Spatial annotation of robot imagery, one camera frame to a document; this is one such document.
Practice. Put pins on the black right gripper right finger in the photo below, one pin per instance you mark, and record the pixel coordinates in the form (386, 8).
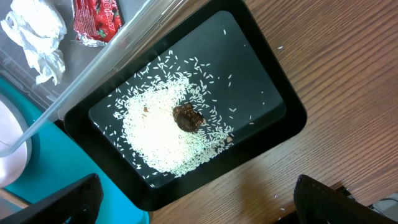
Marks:
(317, 203)

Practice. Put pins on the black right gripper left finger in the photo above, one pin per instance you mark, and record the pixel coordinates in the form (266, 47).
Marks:
(77, 203)

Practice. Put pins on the rice pile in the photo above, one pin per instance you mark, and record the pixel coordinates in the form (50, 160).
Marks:
(213, 69)

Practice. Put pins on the brown food scrap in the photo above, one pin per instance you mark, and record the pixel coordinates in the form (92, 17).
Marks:
(187, 119)

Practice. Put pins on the white tissue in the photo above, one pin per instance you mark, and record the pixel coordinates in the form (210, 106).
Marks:
(38, 28)

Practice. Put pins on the red snack wrapper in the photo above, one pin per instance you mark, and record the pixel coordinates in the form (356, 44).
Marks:
(96, 22)

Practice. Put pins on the clear plastic waste bin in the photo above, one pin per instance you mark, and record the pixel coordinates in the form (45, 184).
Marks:
(86, 67)

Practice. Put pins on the black waste tray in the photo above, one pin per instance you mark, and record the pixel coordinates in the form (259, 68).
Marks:
(285, 115)

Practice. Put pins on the teal serving tray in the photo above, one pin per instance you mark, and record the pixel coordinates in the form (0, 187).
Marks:
(56, 162)

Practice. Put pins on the large white plate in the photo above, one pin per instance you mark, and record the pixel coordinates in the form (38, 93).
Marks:
(13, 159)

